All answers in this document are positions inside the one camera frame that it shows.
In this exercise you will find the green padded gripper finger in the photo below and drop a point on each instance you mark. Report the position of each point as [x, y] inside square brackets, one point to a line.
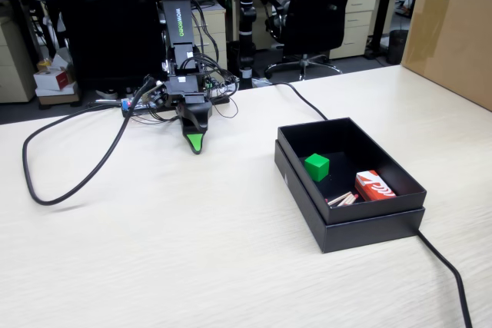
[195, 143]

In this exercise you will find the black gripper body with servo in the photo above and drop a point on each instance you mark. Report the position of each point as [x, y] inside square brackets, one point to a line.
[185, 90]

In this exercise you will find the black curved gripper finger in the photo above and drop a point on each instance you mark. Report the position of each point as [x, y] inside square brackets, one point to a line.
[198, 114]

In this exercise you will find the green cube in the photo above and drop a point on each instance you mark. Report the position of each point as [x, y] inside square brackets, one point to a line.
[317, 168]

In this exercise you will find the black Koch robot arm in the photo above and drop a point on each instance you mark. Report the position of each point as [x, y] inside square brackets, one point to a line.
[178, 20]

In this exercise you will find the beige drawer cabinet behind arm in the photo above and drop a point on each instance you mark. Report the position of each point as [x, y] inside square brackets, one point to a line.
[213, 32]

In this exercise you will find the controller board with red light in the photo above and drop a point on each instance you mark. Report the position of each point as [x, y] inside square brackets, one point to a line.
[126, 105]

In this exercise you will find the black pole with white bands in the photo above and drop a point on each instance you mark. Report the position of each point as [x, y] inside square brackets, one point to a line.
[246, 17]

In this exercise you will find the large black office chair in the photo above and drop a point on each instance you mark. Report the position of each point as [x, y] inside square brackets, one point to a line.
[111, 24]

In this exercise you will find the white and red carton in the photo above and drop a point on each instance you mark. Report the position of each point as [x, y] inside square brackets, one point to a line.
[54, 80]

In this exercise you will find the wooden match with red head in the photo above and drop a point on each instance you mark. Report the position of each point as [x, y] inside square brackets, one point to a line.
[340, 197]
[346, 203]
[349, 199]

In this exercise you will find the black mesh swivel chair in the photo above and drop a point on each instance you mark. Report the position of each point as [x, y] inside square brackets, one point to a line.
[319, 9]

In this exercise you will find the beige drawer cabinet under desk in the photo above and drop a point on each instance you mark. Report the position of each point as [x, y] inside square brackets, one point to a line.
[13, 70]

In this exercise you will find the orange and white matchbox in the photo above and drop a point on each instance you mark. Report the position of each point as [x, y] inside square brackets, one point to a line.
[374, 186]

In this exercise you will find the black open box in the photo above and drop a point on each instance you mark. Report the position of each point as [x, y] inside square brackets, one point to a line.
[369, 234]

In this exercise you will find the black open box tray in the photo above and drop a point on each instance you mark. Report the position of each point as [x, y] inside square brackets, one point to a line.
[384, 211]

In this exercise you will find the black waste bin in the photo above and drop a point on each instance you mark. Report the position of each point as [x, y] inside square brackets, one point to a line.
[397, 47]

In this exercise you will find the large brown cardboard box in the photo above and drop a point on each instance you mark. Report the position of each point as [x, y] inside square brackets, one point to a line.
[453, 47]

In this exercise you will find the small wrist camera board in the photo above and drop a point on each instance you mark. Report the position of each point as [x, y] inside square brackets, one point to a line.
[153, 95]

